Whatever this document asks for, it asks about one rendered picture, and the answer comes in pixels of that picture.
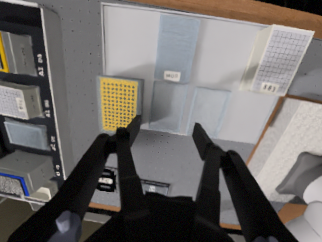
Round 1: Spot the black flat nest plate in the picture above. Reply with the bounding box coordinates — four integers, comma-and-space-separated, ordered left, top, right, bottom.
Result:
96, 167, 117, 194

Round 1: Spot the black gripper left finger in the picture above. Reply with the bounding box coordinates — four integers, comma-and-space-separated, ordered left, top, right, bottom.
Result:
7, 115, 157, 242

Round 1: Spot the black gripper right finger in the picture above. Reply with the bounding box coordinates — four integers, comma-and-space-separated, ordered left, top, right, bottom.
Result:
188, 122, 299, 242

